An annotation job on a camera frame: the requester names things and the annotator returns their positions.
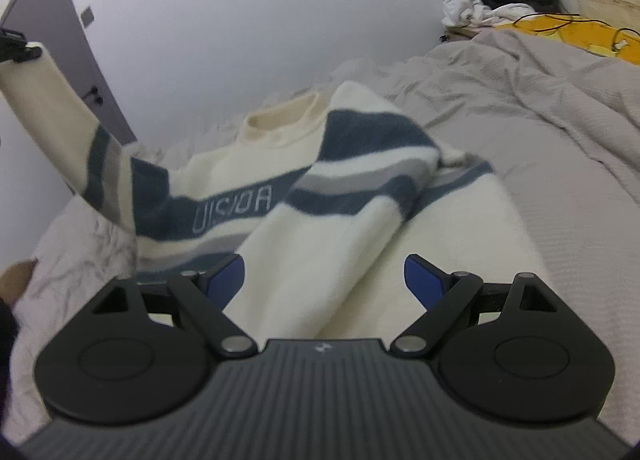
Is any grey bed sheet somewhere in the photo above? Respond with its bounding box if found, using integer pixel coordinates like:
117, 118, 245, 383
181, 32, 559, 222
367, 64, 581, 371
0, 29, 640, 446

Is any brown object at bedside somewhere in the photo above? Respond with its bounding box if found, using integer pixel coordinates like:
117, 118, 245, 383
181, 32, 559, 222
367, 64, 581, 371
0, 260, 38, 306

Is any black cable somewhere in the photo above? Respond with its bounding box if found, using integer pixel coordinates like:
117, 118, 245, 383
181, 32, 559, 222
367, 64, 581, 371
514, 0, 640, 54

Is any grey wall switch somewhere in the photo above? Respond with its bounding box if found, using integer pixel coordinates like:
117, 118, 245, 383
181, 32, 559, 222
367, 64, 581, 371
80, 6, 94, 28

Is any black door handle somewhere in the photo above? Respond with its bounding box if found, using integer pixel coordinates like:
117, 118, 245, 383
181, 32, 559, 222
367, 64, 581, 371
81, 85, 104, 106

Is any yellow pillow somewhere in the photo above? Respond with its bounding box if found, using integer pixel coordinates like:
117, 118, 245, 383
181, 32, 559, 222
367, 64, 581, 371
497, 14, 640, 66

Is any grey door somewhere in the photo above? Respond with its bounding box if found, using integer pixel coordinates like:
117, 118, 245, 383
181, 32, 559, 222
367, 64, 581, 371
1, 0, 137, 145

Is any white crumpled garment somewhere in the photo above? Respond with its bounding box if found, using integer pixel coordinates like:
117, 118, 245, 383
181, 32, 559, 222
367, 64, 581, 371
442, 0, 536, 28

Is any white blue striped sweater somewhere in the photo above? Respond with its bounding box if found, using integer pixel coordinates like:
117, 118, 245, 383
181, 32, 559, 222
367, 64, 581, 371
1, 50, 546, 342

